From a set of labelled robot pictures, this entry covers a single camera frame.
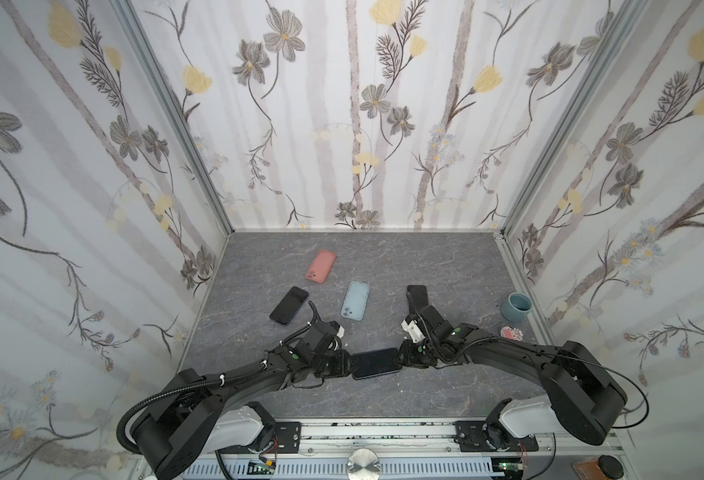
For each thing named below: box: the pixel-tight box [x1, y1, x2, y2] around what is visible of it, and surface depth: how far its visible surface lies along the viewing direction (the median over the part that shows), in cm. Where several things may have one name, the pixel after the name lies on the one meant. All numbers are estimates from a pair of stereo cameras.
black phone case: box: [351, 348, 402, 380], surface depth 86 cm
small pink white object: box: [500, 326, 523, 341], surface depth 92 cm
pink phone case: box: [305, 249, 337, 284], surface depth 113 cm
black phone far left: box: [269, 286, 309, 325], surface depth 103 cm
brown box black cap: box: [572, 454, 624, 480], surface depth 64 cm
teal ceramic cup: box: [500, 291, 533, 323], surface depth 96 cm
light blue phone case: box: [340, 280, 371, 321], surface depth 103 cm
